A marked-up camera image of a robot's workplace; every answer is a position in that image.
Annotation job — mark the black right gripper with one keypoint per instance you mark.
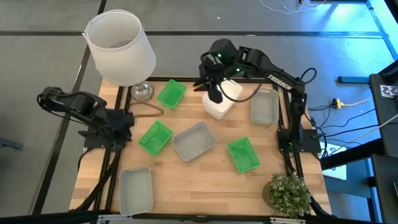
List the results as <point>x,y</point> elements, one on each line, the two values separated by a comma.
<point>216,70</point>

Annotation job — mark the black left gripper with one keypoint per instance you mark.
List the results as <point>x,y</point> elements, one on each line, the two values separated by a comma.
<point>122,121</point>

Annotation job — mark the grey plastic basket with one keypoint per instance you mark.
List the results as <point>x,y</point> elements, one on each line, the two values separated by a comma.
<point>194,141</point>
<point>264,106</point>
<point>136,190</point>

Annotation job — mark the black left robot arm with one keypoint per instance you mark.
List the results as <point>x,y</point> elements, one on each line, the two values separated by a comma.
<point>90,112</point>

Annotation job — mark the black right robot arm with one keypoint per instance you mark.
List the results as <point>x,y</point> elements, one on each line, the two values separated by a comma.
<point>280,77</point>

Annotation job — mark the green plastic basket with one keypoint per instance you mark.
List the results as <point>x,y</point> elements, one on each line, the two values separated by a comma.
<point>171,93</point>
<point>244,154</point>
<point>155,138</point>

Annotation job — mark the white shade table lamp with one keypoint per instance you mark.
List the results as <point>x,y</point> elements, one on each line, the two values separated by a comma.
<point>121,56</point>

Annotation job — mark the yellow power strip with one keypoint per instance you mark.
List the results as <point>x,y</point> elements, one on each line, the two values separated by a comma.
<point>338,103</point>

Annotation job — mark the potted green plant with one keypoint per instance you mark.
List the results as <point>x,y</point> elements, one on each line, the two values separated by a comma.
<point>289,196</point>

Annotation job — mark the black and white marker sheet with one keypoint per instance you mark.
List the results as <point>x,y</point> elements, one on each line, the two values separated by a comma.
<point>388,91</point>

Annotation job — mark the black cabinet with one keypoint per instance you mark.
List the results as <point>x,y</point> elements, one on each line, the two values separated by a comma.
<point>385,124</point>

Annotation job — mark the black metal table frame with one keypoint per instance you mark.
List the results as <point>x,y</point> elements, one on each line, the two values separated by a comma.
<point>282,102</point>

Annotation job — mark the silver metal bracket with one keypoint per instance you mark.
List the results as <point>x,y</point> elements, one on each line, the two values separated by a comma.
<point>115,217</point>
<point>287,221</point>

